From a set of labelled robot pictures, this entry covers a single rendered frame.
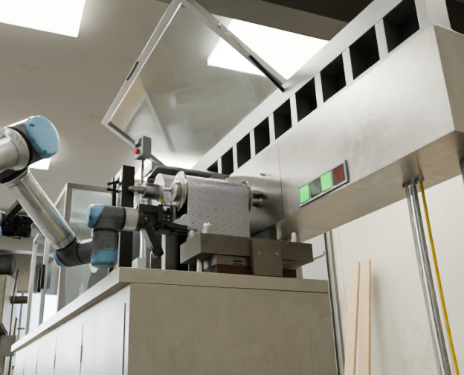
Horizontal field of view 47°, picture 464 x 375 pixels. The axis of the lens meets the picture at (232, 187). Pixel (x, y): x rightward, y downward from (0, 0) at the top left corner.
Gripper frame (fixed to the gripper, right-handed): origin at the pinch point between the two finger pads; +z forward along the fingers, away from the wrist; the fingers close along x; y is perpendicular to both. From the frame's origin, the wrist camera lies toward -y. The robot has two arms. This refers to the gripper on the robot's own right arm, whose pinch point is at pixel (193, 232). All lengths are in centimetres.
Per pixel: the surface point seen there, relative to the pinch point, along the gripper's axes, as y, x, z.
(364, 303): 12, 191, 236
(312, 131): 29, -31, 30
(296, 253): -9.8, -19.9, 27.0
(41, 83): 194, 254, -28
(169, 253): -5.9, 7.8, -5.8
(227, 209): 9.4, -0.3, 12.8
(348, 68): 42, -51, 31
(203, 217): 5.4, -0.3, 3.5
